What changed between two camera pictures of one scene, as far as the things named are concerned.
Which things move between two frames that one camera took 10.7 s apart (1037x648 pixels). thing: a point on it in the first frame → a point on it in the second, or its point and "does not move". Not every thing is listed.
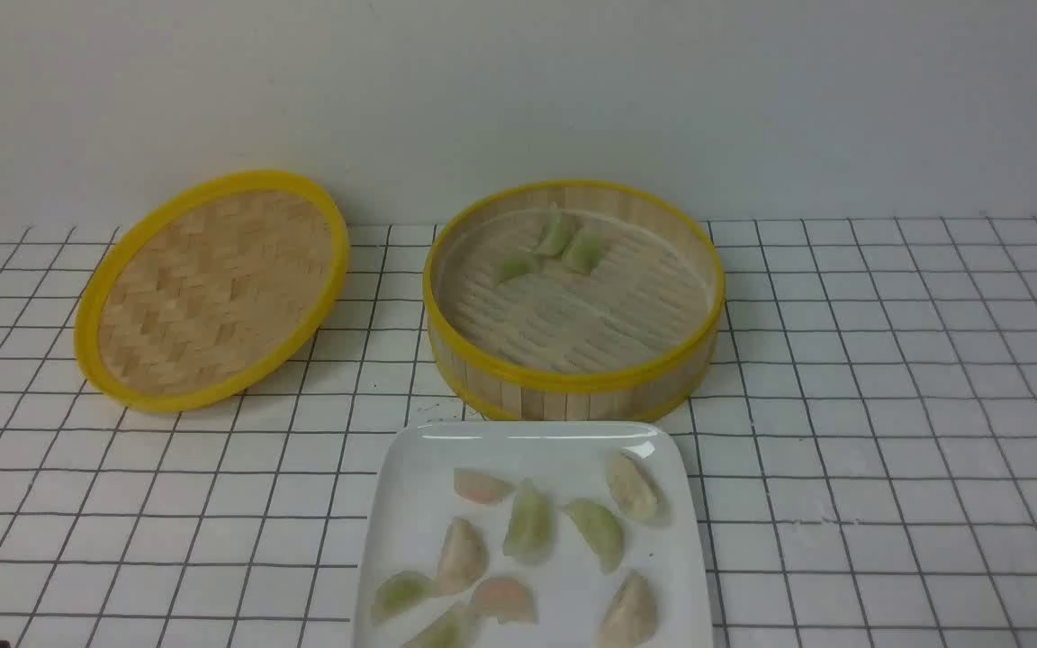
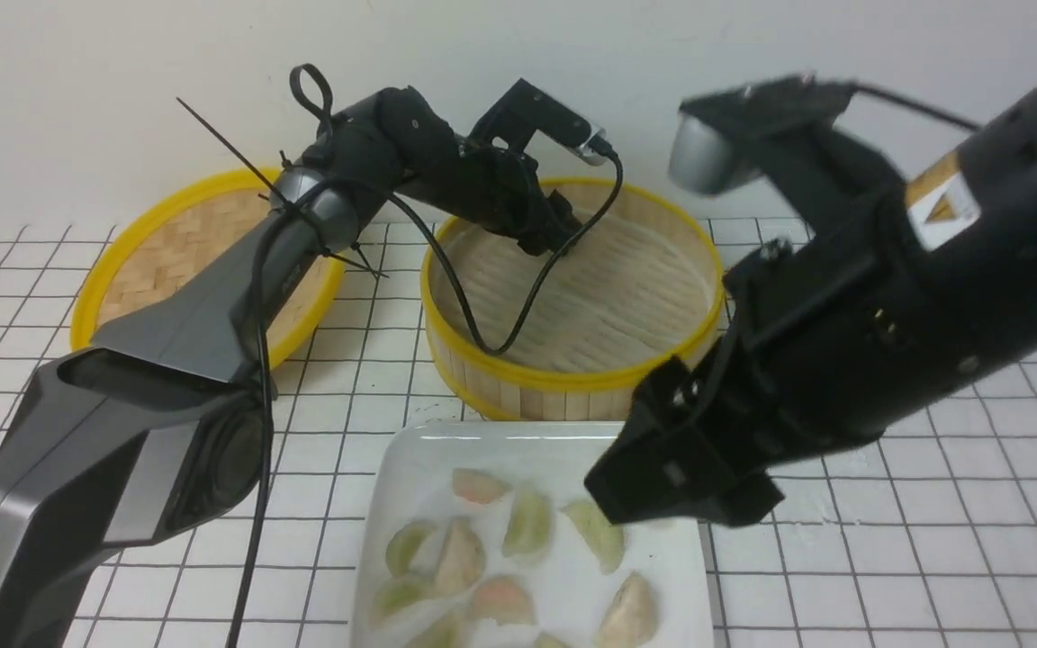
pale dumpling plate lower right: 630,618 does not move
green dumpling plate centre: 530,534 does not move
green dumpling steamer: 515,266 → 412,548
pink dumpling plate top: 481,487 does not move
